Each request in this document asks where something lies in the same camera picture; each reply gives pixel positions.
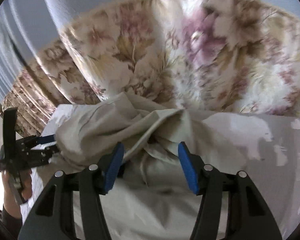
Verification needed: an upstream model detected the person's left hand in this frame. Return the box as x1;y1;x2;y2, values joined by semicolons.
1;170;32;219

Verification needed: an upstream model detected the blue floral curtain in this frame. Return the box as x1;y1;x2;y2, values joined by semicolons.
0;0;300;136

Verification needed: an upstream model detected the grey polar bear bedsheet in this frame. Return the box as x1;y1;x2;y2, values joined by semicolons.
21;105;300;239

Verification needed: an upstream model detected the beige hooded jacket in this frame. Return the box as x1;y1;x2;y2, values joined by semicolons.
37;91;243;240

